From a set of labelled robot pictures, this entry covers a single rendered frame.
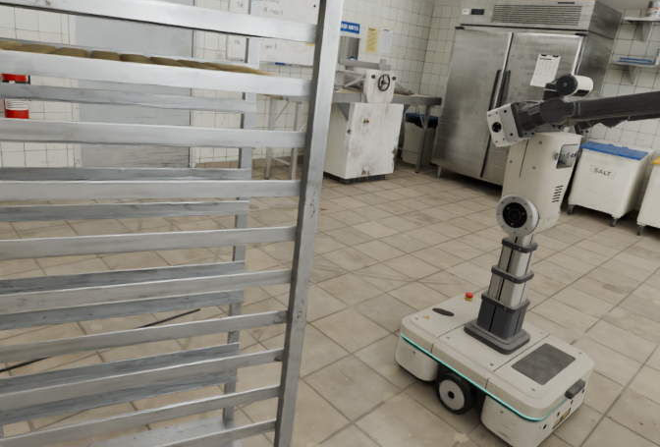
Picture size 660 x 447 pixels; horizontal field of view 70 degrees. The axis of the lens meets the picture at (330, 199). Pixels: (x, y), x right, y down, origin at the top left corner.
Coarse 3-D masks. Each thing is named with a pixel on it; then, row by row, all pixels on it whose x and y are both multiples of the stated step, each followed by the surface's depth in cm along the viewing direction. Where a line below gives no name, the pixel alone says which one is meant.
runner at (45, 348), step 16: (208, 320) 88; (224, 320) 89; (240, 320) 90; (256, 320) 92; (272, 320) 94; (80, 336) 79; (96, 336) 80; (112, 336) 81; (128, 336) 82; (144, 336) 83; (160, 336) 85; (176, 336) 86; (0, 352) 74; (16, 352) 75; (32, 352) 76; (48, 352) 77; (64, 352) 78
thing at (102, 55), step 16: (0, 48) 75; (16, 48) 76; (32, 48) 81; (48, 48) 88; (64, 48) 94; (160, 64) 86; (176, 64) 86; (192, 64) 93; (208, 64) 106; (224, 64) 109
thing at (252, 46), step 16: (256, 0) 113; (256, 48) 117; (256, 64) 118; (240, 160) 125; (240, 224) 130; (240, 256) 133; (240, 288) 136; (240, 304) 138; (224, 384) 148; (224, 416) 149
